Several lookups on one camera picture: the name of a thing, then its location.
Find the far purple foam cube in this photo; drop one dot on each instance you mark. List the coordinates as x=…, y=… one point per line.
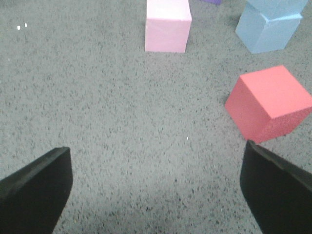
x=216, y=2

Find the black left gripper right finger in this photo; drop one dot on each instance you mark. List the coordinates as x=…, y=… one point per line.
x=278, y=193

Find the pink foam cube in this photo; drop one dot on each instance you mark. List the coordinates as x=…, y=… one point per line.
x=168, y=24

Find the near textured red foam cube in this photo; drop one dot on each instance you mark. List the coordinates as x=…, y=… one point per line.
x=267, y=104

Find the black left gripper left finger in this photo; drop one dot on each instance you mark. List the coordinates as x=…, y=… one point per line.
x=33, y=198

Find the cracked light blue foam cube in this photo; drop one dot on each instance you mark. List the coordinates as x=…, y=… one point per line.
x=261, y=34

